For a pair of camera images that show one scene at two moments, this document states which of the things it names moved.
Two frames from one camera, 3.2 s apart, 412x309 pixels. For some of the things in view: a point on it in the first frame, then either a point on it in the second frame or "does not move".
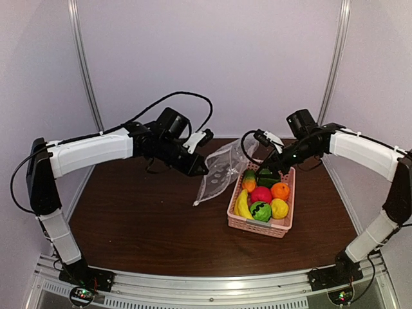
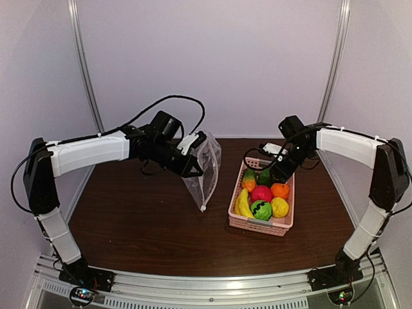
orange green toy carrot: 249,181 does not move
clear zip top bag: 225,166 to 208,156
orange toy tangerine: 279,190 does not move
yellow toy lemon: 279,208 does not move
